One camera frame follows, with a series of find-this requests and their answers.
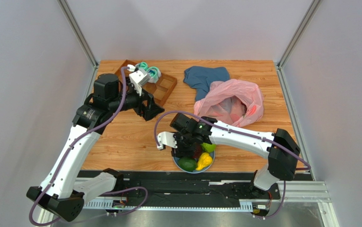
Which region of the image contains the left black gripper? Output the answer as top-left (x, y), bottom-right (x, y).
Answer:
top-left (108, 83), bottom-right (164, 121)

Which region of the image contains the light green fake apple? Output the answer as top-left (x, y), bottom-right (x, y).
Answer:
top-left (201, 143), bottom-right (216, 153)

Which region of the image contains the green fake lime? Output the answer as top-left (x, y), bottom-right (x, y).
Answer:
top-left (177, 157), bottom-right (197, 172)

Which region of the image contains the yellow fake pear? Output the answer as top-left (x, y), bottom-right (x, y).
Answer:
top-left (195, 152), bottom-right (213, 171)

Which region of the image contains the blue plate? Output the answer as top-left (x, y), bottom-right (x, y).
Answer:
top-left (173, 152), bottom-right (215, 174)

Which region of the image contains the blue cloth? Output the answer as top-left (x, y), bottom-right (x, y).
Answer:
top-left (183, 66), bottom-right (230, 101)

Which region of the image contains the pink plastic bag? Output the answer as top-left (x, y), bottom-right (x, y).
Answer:
top-left (194, 79), bottom-right (264, 127)

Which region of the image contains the dark red fake fruit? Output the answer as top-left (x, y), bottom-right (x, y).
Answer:
top-left (192, 145), bottom-right (203, 159)

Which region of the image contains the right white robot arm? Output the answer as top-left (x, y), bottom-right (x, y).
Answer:
top-left (157, 113), bottom-right (301, 191)

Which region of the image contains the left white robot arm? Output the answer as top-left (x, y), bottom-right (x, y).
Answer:
top-left (26, 71), bottom-right (164, 222)

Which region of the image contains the wooden compartment tray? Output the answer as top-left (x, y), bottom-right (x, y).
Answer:
top-left (114, 60), bottom-right (177, 108)

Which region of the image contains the teal grey rolled sock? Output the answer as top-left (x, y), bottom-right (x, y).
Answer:
top-left (147, 66), bottom-right (162, 83)

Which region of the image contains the teal white rolled sock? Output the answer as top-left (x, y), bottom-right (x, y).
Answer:
top-left (135, 61), bottom-right (148, 71)

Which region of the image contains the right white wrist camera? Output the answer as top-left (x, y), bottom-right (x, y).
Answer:
top-left (156, 131), bottom-right (178, 150)

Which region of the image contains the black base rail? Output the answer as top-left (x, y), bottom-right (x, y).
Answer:
top-left (77, 170), bottom-right (314, 209)

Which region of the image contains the left aluminium corner post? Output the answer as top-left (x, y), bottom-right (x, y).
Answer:
top-left (57, 0), bottom-right (99, 69)

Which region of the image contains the aluminium corner post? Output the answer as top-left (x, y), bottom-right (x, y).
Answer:
top-left (57, 0), bottom-right (99, 69)
top-left (276, 0), bottom-right (322, 68)

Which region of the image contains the aluminium frame rail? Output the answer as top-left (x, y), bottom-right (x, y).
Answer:
top-left (36, 176), bottom-right (340, 227)

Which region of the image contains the right aluminium corner post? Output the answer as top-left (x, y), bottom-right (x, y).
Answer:
top-left (276, 0), bottom-right (322, 68)

